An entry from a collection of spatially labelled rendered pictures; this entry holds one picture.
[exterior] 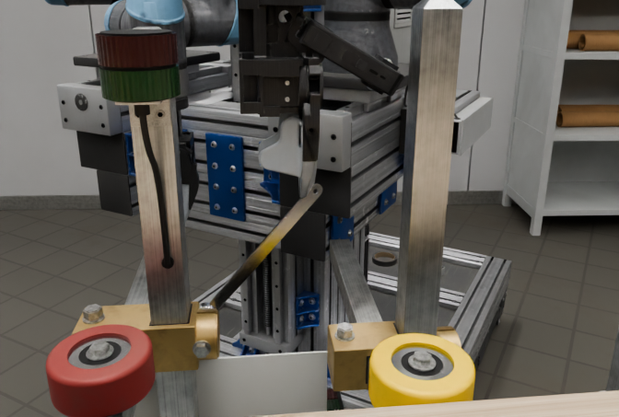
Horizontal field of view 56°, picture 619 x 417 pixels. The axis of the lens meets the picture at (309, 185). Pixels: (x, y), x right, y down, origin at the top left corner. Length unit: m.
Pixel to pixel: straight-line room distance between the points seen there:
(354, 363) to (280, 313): 0.80
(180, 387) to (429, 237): 0.29
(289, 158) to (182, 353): 0.22
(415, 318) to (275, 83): 0.27
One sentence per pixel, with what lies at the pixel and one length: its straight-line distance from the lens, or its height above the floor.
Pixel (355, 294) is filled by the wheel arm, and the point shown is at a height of 0.82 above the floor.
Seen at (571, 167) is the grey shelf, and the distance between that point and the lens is 3.57.
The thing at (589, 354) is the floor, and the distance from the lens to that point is 2.26.
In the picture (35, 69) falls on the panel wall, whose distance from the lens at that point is 3.37.
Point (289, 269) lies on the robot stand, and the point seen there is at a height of 0.56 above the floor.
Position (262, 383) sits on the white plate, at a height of 0.76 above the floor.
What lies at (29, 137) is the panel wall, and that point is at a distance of 3.46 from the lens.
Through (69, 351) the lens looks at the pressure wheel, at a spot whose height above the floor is 0.91.
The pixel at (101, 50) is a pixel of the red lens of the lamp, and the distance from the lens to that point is 0.46.
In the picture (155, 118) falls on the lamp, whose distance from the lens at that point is 0.51.
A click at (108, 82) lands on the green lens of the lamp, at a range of 0.46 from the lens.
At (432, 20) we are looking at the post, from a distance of 0.52.
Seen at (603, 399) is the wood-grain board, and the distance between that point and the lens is 0.49.
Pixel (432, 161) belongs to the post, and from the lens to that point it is 0.55.
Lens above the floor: 1.18
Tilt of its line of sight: 19 degrees down
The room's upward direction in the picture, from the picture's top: straight up
